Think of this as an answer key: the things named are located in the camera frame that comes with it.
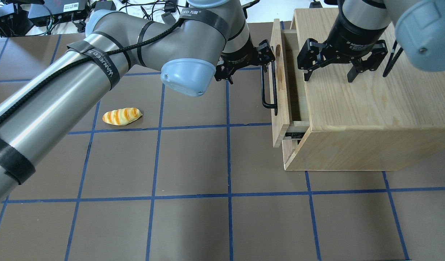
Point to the toy bread loaf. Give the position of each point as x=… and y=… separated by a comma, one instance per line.
x=122, y=117

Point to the black electronics box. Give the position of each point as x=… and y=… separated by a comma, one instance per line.
x=54, y=11

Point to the wooden drawer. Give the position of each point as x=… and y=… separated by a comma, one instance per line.
x=287, y=88

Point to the wooden drawer cabinet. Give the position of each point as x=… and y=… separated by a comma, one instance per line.
x=371, y=124

